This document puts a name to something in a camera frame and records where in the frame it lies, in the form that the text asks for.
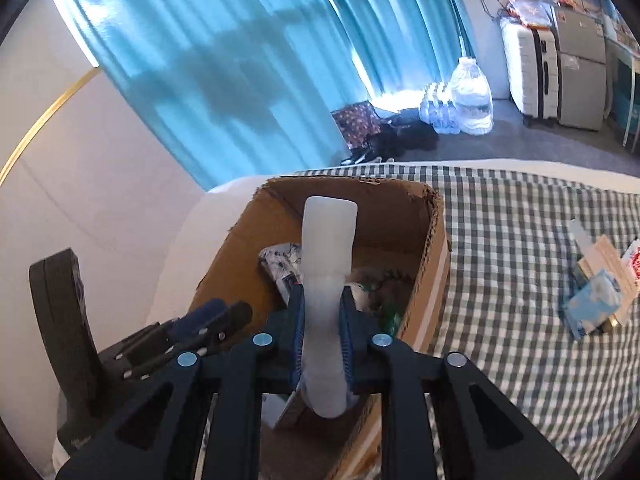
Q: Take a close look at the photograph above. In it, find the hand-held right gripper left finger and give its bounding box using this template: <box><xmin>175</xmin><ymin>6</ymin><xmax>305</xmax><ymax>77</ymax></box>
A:
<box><xmin>55</xmin><ymin>285</ymin><xmax>307</xmax><ymax>480</ymax></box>

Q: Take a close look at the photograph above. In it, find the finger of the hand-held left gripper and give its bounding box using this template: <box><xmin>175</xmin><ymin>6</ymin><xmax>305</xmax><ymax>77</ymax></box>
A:
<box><xmin>169</xmin><ymin>299</ymin><xmax>227</xmax><ymax>342</ymax></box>
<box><xmin>197</xmin><ymin>302</ymin><xmax>253</xmax><ymax>354</ymax></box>

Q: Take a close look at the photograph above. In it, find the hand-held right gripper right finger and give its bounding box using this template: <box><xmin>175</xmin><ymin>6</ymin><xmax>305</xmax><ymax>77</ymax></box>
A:
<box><xmin>340</xmin><ymin>285</ymin><xmax>581</xmax><ymax>480</ymax></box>

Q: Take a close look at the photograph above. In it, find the white cream tube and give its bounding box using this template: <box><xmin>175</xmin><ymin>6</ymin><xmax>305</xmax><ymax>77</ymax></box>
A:
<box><xmin>292</xmin><ymin>196</ymin><xmax>359</xmax><ymax>420</ymax></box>

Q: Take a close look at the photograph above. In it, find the brown cardboard box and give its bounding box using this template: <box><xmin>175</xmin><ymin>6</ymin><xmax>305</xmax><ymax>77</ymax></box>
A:
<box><xmin>192</xmin><ymin>176</ymin><xmax>453</xmax><ymax>480</ymax></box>

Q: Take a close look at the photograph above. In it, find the green plastic item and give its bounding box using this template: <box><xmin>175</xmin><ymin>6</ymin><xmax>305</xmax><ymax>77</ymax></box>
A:
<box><xmin>381</xmin><ymin>310</ymin><xmax>404</xmax><ymax>337</ymax></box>

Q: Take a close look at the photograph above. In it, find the grey floral tissue pack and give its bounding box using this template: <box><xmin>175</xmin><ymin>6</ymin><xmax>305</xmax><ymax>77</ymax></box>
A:
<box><xmin>258</xmin><ymin>242</ymin><xmax>306</xmax><ymax>306</ymax></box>

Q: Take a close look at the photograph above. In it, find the grey checkered blanket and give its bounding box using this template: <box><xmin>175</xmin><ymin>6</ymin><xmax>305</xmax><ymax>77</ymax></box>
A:
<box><xmin>295</xmin><ymin>164</ymin><xmax>640</xmax><ymax>480</ymax></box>

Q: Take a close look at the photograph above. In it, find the black bag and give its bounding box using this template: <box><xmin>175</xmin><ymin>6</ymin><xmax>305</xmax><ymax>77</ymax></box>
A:
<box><xmin>360</xmin><ymin>120</ymin><xmax>441</xmax><ymax>158</ymax></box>

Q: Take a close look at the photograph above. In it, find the patterned dark bag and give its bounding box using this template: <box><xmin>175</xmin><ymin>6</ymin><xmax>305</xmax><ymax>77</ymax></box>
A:
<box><xmin>331</xmin><ymin>101</ymin><xmax>383</xmax><ymax>150</ymax></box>

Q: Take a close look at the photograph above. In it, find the pack of small water bottles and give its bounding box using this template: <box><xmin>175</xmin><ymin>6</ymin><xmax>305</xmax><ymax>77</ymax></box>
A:
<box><xmin>419</xmin><ymin>81</ymin><xmax>461</xmax><ymax>135</ymax></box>

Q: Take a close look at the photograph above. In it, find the blue tissue pack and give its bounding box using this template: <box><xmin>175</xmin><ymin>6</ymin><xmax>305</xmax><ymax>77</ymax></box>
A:
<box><xmin>560</xmin><ymin>269</ymin><xmax>623</xmax><ymax>341</ymax></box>

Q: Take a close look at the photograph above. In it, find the teal window curtain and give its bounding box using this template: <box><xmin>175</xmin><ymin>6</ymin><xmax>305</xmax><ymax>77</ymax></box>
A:
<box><xmin>47</xmin><ymin>0</ymin><xmax>476</xmax><ymax>191</ymax></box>

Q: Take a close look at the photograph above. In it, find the large clear water jug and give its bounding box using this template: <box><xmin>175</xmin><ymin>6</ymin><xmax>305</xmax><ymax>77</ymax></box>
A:
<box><xmin>450</xmin><ymin>57</ymin><xmax>493</xmax><ymax>136</ymax></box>

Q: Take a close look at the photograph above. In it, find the beige flat carton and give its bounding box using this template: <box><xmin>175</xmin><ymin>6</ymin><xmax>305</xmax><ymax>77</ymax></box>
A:
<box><xmin>575</xmin><ymin>237</ymin><xmax>638</xmax><ymax>328</ymax></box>

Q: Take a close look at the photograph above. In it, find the white packet with red print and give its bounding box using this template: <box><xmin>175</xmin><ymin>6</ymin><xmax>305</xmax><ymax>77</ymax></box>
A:
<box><xmin>622</xmin><ymin>239</ymin><xmax>640</xmax><ymax>286</ymax></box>

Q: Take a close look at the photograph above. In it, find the white suitcase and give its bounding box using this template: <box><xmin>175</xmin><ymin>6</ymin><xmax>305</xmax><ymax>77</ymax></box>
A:
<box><xmin>501</xmin><ymin>19</ymin><xmax>560</xmax><ymax>128</ymax></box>

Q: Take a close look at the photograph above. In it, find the silver mini fridge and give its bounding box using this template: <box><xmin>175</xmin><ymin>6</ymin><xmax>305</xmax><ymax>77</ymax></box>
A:
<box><xmin>552</xmin><ymin>5</ymin><xmax>608</xmax><ymax>132</ymax></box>

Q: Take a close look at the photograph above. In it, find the orange white bag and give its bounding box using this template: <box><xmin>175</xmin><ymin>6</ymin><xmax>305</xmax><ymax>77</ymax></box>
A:
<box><xmin>506</xmin><ymin>0</ymin><xmax>553</xmax><ymax>28</ymax></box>

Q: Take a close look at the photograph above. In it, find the white dressing table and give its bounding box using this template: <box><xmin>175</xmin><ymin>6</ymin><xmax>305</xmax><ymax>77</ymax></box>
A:
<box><xmin>605</xmin><ymin>35</ymin><xmax>640</xmax><ymax>153</ymax></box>

